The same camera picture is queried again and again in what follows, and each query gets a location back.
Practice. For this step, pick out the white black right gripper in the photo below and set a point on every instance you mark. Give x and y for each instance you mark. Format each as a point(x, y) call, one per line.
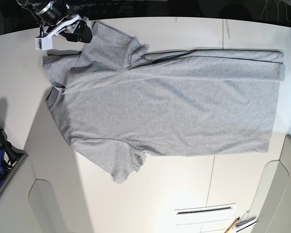
point(59, 18)

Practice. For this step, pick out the grey T-shirt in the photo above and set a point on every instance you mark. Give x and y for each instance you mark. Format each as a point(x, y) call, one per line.
point(114, 102)

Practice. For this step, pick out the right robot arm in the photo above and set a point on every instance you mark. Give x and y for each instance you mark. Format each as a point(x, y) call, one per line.
point(31, 6)

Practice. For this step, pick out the blue black equipment pile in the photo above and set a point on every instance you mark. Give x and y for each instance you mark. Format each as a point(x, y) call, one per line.
point(9, 156)

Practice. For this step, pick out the wooden stick tool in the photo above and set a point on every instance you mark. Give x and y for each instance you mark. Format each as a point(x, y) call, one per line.
point(232, 225)

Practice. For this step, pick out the white silver flat device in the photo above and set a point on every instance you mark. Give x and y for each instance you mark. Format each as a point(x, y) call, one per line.
point(245, 224)

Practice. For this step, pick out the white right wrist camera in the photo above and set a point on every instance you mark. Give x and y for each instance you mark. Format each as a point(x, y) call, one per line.
point(43, 43)

